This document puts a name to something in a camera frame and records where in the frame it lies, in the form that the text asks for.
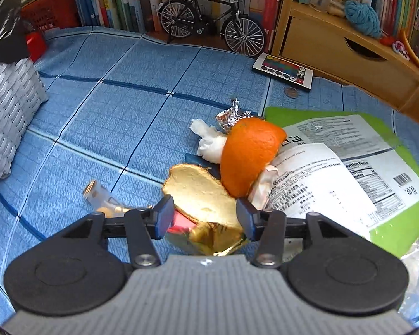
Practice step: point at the wooden drawer cabinet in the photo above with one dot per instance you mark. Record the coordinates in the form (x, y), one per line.
(317, 49)

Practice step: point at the red plastic crate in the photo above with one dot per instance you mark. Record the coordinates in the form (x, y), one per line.
(52, 7)

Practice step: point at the orange peel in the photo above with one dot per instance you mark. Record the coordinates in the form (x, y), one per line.
(248, 153)

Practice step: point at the black model bicycle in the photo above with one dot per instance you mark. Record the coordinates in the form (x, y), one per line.
(199, 28)

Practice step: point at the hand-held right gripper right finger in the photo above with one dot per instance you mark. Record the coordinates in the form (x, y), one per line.
(246, 218)

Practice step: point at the grey woven cushion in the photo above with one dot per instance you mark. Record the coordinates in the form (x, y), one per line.
(7, 111)

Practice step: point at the blue checked tablecloth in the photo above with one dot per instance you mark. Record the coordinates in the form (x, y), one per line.
(108, 118)

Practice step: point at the blue yarn ball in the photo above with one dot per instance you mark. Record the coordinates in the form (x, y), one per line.
(363, 17)

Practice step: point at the small clear candy wrapper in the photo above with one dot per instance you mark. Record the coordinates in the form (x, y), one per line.
(101, 195)

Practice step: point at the crumpled foil ball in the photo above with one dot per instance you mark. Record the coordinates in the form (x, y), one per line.
(230, 118)

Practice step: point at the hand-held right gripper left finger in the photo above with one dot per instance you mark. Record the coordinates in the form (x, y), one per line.
(164, 216)

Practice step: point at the small red white toy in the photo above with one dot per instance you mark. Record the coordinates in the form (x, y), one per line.
(401, 49)

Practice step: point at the pink wrapper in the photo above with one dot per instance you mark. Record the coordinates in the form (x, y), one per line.
(181, 223)

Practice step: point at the white crumpled tissue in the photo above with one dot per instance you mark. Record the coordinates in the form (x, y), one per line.
(211, 143)

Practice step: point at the gold foil wrapper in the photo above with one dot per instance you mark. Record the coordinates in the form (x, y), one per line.
(209, 237)

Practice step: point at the white remote control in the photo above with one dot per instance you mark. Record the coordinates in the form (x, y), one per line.
(282, 69)

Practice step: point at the pale yellow fruit peel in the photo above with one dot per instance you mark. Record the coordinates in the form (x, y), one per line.
(199, 192)

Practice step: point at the row of upright books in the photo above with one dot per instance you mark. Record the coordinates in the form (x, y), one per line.
(125, 0)

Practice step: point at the green snack bag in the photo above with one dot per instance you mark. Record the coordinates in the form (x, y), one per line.
(335, 139)

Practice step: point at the coin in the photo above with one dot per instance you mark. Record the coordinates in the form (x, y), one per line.
(291, 92)

